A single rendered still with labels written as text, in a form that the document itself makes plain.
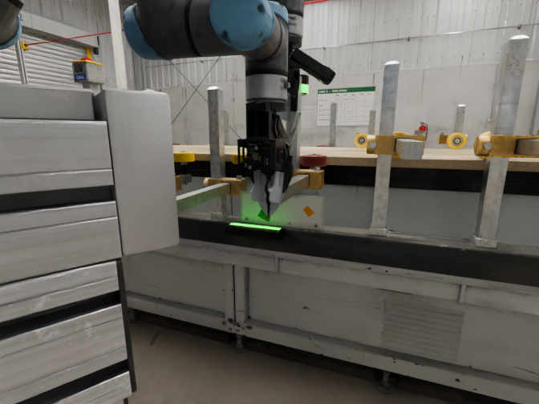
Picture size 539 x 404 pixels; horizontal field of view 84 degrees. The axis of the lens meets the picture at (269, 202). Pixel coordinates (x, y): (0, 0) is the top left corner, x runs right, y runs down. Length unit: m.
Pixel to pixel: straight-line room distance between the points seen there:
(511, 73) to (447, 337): 0.87
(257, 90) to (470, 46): 7.89
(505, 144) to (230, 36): 0.66
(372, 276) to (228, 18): 0.76
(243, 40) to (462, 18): 8.08
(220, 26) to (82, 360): 0.38
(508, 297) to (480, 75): 7.40
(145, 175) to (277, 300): 1.19
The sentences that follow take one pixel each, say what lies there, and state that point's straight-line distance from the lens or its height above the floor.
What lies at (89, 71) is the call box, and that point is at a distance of 1.29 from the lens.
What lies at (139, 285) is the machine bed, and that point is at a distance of 1.73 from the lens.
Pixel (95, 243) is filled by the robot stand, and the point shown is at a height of 0.92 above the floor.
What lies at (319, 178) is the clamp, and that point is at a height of 0.85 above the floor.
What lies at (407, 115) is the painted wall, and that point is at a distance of 8.02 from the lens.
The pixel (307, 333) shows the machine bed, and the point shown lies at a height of 0.17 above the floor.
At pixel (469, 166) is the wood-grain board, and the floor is 0.88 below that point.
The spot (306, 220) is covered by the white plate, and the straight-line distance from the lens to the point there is 0.89.
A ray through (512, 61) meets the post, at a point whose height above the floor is 1.13.
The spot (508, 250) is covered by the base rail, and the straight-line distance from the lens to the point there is 0.93.
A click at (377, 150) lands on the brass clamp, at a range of 0.83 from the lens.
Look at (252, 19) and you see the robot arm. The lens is 0.43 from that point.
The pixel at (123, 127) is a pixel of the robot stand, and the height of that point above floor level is 0.98.
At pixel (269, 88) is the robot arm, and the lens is 0.54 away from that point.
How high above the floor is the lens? 0.97
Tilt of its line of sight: 13 degrees down
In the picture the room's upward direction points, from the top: straight up
